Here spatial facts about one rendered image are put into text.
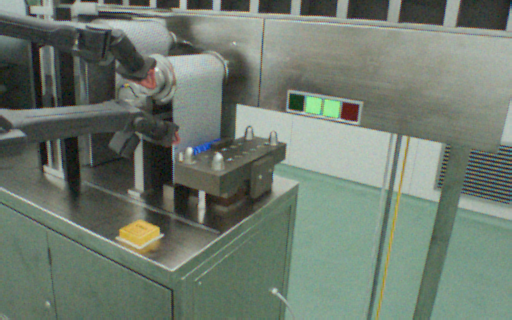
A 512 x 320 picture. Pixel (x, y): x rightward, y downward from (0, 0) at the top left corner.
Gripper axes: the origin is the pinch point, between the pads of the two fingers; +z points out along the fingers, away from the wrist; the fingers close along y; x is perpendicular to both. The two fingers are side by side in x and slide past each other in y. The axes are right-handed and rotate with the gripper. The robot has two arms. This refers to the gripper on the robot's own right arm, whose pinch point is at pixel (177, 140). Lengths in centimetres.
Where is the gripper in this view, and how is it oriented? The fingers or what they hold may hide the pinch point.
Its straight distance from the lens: 124.5
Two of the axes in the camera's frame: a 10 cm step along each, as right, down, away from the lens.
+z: 4.0, 2.9, 8.7
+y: 8.6, 2.0, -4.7
